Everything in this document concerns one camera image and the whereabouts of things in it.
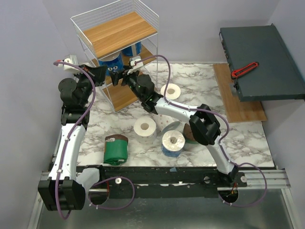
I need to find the plain white bottom paper roll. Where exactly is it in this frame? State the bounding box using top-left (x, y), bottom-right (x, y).
top-left (160, 83), bottom-right (181, 101)

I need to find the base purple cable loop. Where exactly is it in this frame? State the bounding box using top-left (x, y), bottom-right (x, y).
top-left (217, 164), bottom-right (268, 208)
top-left (88, 177), bottom-right (136, 211)

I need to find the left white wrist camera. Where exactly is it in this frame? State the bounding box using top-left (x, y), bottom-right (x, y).
top-left (58, 54), bottom-right (79, 74)

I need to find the green wrapped brown paper roll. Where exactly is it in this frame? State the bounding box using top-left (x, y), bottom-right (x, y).
top-left (103, 134), bottom-right (129, 166)

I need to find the brown paper roll green base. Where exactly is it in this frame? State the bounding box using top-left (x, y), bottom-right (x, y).
top-left (183, 124), bottom-right (198, 144)

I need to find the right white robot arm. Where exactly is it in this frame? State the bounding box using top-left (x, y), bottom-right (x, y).
top-left (110, 70), bottom-right (238, 187)

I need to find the white wire wooden shelf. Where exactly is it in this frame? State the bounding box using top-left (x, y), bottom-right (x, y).
top-left (70, 0), bottom-right (160, 114)

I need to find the black metal base rail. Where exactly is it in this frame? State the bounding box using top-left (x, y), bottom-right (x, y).
top-left (90, 165), bottom-right (247, 199)

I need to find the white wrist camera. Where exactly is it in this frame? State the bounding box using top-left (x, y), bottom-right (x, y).
top-left (58, 54), bottom-right (79, 74)
top-left (127, 56), bottom-right (143, 75)

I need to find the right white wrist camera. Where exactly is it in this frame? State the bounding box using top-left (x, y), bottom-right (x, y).
top-left (127, 56), bottom-right (143, 75)

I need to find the blue cartoon-face paper roll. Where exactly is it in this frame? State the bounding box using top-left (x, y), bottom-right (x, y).
top-left (98, 52), bottom-right (123, 76)

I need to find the wooden board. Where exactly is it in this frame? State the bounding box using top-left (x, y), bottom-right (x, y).
top-left (213, 63), bottom-right (267, 123)

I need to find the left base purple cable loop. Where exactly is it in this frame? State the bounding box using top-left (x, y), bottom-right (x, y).
top-left (88, 177), bottom-right (136, 211)

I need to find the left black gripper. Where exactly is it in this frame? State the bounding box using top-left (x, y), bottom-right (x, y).
top-left (73, 64), bottom-right (108, 106)

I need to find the red black utility knife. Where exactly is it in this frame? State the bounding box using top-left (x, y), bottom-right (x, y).
top-left (231, 62), bottom-right (259, 80)

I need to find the aluminium frame rail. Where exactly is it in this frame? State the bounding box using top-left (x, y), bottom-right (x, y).
top-left (38, 62), bottom-right (83, 191)

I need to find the pink dotted paper roll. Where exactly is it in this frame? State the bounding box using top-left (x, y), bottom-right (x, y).
top-left (153, 114), bottom-right (181, 134)

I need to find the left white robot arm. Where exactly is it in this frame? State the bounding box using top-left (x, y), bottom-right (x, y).
top-left (38, 64), bottom-right (107, 213)

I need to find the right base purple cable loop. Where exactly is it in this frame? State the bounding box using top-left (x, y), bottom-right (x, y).
top-left (217, 164), bottom-right (268, 208)

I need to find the blue-bottom wrapped paper roll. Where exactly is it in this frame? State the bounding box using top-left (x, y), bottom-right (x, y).
top-left (161, 130), bottom-right (185, 157)

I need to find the dark grey flat metal box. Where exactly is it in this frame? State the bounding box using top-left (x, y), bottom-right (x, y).
top-left (219, 24), bottom-right (305, 102)

